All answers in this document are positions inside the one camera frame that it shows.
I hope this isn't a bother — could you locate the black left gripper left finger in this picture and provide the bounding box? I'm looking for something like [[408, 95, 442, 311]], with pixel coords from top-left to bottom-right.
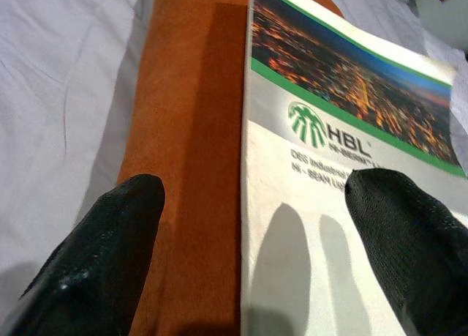
[[0, 173, 167, 336]]

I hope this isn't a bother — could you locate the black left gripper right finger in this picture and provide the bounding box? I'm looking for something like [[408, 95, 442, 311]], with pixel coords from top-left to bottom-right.
[[344, 168, 468, 336]]

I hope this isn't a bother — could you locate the HBL city photo brochure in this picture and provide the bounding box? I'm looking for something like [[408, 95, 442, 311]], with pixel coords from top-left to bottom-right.
[[239, 0, 468, 336]]

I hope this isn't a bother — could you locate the orange suede cushion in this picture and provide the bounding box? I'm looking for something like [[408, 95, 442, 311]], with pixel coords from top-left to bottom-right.
[[116, 0, 344, 336]]

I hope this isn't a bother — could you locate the white bed sheet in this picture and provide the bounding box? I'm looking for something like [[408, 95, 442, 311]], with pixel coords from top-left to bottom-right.
[[0, 0, 468, 282]]

